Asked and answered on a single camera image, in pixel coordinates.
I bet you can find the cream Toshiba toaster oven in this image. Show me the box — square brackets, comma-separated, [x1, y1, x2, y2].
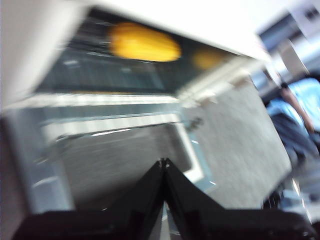
[0, 0, 273, 111]

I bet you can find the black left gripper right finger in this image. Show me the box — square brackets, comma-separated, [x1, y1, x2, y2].
[164, 158, 318, 240]

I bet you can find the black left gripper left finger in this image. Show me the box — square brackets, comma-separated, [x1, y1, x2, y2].
[9, 159, 165, 240]

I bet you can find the person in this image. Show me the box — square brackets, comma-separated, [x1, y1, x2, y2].
[266, 77, 320, 176]

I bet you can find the glass oven door with handle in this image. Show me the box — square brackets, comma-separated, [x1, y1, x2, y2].
[0, 93, 205, 216]

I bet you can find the yellow corn cob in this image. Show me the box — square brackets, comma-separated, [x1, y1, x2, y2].
[107, 21, 182, 63]

